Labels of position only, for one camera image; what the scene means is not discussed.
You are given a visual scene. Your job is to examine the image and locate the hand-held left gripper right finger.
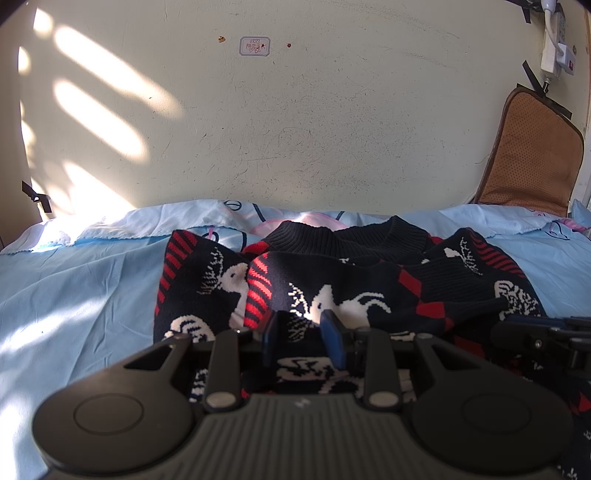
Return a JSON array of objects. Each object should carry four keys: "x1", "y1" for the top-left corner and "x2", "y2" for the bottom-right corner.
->
[{"x1": 320, "y1": 309, "x2": 485, "y2": 411}]

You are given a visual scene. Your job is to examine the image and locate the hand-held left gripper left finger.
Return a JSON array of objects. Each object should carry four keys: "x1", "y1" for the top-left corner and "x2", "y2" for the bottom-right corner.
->
[{"x1": 122, "y1": 310, "x2": 289, "y2": 414}]

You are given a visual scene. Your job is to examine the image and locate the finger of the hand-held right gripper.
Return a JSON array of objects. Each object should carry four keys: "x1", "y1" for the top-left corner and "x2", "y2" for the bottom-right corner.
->
[{"x1": 492, "y1": 315, "x2": 591, "y2": 370}]

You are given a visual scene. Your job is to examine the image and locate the navy reindeer knit sweater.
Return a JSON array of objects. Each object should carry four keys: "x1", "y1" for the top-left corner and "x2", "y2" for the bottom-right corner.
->
[{"x1": 154, "y1": 216, "x2": 591, "y2": 480}]

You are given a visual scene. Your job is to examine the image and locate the brown seat cushion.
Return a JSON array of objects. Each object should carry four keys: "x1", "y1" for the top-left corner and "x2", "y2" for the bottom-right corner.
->
[{"x1": 472, "y1": 84, "x2": 585, "y2": 217}]

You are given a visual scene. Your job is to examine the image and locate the blue cartoon bed sheet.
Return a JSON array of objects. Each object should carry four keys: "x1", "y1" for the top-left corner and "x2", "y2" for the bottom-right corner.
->
[{"x1": 0, "y1": 198, "x2": 591, "y2": 480}]

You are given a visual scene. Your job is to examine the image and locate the black tape on cushion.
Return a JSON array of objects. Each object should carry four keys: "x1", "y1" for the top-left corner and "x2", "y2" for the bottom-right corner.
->
[{"x1": 521, "y1": 60, "x2": 573, "y2": 120}]

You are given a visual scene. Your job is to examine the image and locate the short black tape strip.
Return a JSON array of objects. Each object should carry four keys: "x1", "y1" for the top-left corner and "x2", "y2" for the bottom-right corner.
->
[{"x1": 21, "y1": 181, "x2": 52, "y2": 213}]

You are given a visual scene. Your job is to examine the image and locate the white power strip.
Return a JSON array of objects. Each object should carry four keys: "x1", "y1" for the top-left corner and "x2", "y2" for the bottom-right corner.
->
[{"x1": 540, "y1": 0, "x2": 568, "y2": 75}]

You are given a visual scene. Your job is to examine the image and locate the crossed black tape strips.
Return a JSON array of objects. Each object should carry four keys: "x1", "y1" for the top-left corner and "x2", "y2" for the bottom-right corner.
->
[{"x1": 505, "y1": 0, "x2": 532, "y2": 24}]

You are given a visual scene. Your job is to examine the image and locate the small wall sticker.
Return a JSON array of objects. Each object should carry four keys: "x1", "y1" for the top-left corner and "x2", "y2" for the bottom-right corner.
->
[{"x1": 239, "y1": 37, "x2": 271, "y2": 57}]

